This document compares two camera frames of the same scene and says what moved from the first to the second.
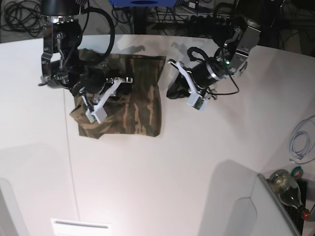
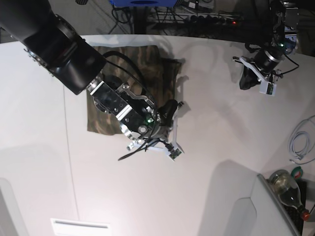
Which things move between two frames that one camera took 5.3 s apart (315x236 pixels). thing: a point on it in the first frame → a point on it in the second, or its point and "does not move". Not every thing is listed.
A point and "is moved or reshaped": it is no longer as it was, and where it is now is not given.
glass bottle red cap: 289,191 does not move
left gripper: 92,81 → 161,128
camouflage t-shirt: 135,107 is moved or reshaped
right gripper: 204,74 → 267,63
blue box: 143,3 does not move
